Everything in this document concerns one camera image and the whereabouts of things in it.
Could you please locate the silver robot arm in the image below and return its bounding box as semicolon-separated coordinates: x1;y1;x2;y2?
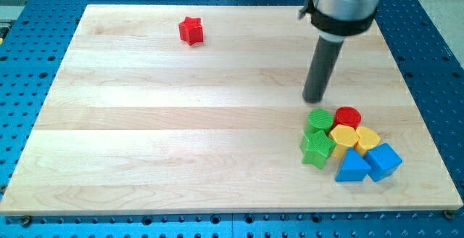
298;0;380;44

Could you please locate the red star block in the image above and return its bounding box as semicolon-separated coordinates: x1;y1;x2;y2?
178;17;204;46

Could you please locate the green star block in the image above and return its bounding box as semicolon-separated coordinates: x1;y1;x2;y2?
300;130;336;169

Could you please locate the light wooden board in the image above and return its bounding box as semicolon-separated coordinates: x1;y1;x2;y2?
1;5;463;216

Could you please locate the green cylinder block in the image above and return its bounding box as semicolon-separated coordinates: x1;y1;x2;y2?
304;109;334;134

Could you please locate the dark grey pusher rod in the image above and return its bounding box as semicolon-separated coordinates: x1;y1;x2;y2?
302;35;344;103

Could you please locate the red cylinder block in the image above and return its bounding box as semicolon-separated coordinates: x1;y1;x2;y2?
333;106;362;128

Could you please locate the yellow hexagon block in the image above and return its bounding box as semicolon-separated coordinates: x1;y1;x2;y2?
328;124;359;158

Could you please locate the blue triangle block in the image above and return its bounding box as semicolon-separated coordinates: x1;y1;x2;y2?
335;148;371;182

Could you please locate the yellow rounded block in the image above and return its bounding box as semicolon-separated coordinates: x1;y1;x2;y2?
355;126;381;157

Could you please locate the blue cube block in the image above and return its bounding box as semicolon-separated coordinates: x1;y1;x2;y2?
364;143;402;182

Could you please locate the blue perforated metal table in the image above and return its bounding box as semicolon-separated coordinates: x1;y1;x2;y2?
1;0;463;238

